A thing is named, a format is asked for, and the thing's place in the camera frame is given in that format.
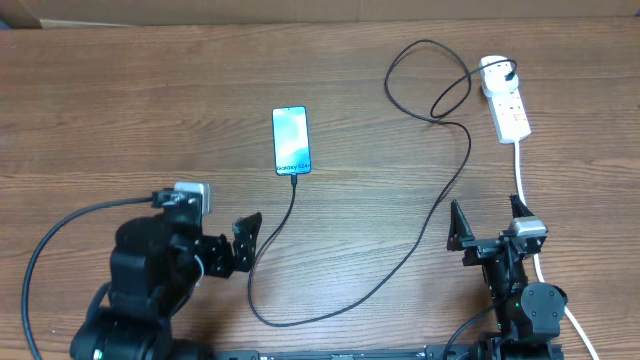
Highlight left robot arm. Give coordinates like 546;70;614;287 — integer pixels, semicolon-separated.
69;213;262;360

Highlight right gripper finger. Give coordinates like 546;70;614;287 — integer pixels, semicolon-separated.
510;195;533;218
446;200;474;251

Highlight white power strip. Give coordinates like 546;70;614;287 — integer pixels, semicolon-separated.
488;90;531;144

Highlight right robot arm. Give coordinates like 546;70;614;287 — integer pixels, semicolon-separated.
443;195;568;360

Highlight black USB charging cable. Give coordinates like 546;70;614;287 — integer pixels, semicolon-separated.
247;38;518;329

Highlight blue Galaxy smartphone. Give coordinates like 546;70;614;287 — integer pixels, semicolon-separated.
272;106;312;176

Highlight white charger plug adapter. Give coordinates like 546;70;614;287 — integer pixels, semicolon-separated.
479;55;519;98

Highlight white power strip cord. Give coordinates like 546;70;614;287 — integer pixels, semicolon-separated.
513;139;600;360

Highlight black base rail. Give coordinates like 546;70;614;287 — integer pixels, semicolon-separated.
199;344;564;360

